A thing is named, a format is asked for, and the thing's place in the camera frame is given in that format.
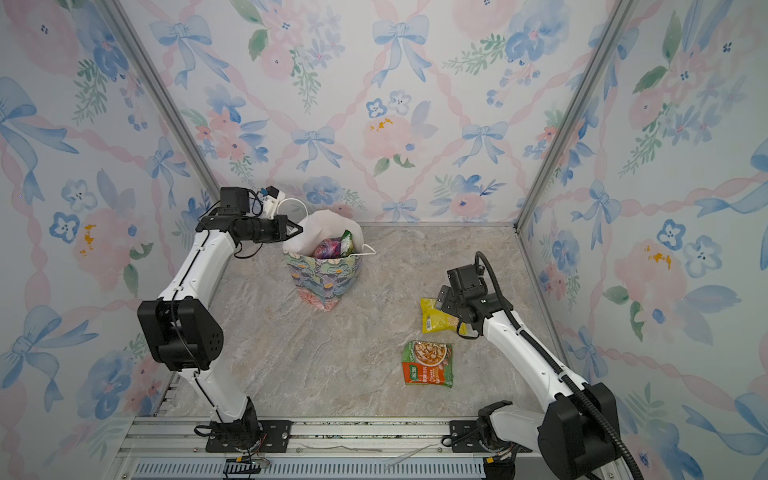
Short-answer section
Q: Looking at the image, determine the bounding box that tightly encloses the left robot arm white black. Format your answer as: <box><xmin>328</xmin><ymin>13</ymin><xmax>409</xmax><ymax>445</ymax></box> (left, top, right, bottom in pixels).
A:
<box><xmin>137</xmin><ymin>214</ymin><xmax>303</xmax><ymax>452</ymax></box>

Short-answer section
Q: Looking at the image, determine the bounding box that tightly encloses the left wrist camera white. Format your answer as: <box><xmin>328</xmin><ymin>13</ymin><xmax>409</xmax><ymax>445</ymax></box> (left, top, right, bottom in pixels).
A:
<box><xmin>258</xmin><ymin>186</ymin><xmax>286</xmax><ymax>219</ymax></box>

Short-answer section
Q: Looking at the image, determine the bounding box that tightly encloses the orange green cereal packet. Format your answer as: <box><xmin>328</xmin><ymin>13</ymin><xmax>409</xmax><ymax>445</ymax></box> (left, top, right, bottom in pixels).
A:
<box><xmin>401</xmin><ymin>340</ymin><xmax>454</xmax><ymax>388</ymax></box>

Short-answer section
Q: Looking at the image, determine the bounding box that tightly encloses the aluminium rail frame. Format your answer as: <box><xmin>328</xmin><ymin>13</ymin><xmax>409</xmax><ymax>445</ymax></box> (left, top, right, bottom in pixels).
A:
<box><xmin>105</xmin><ymin>417</ymin><xmax>554</xmax><ymax>479</ymax></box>

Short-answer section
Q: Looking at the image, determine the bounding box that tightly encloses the green snack packet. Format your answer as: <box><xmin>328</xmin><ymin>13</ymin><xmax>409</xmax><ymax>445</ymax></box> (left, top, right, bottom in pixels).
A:
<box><xmin>339</xmin><ymin>230</ymin><xmax>355</xmax><ymax>258</ymax></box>

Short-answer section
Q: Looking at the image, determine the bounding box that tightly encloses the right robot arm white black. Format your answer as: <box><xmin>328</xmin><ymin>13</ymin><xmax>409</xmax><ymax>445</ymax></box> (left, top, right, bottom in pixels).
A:
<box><xmin>436</xmin><ymin>262</ymin><xmax>630</xmax><ymax>479</ymax></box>

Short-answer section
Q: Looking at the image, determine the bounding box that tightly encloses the purple Fox's berries bag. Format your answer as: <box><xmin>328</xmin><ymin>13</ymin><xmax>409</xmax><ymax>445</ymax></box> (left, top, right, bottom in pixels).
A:
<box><xmin>312</xmin><ymin>238</ymin><xmax>342</xmax><ymax>259</ymax></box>

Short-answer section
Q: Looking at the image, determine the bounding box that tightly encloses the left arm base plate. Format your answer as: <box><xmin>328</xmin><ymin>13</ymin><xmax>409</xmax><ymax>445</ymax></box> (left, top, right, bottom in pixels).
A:
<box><xmin>203</xmin><ymin>420</ymin><xmax>293</xmax><ymax>454</ymax></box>

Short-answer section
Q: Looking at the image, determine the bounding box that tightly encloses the floral paper gift bag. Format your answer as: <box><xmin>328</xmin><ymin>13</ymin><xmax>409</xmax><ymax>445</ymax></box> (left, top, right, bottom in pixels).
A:
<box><xmin>282</xmin><ymin>210</ymin><xmax>376</xmax><ymax>312</ymax></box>

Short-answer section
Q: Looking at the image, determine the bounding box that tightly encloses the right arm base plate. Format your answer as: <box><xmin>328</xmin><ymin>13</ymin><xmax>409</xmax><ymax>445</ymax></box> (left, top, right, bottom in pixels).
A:
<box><xmin>441</xmin><ymin>420</ymin><xmax>514</xmax><ymax>455</ymax></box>

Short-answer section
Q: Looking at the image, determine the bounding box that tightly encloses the yellow snack packet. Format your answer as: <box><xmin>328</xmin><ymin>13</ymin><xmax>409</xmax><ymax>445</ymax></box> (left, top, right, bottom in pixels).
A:
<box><xmin>420</xmin><ymin>298</ymin><xmax>469</xmax><ymax>335</ymax></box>

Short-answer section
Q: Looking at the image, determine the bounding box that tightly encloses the black corrugated cable conduit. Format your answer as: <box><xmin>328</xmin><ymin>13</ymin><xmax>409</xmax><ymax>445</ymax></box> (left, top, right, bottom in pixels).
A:
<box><xmin>473</xmin><ymin>250</ymin><xmax>646</xmax><ymax>480</ymax></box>

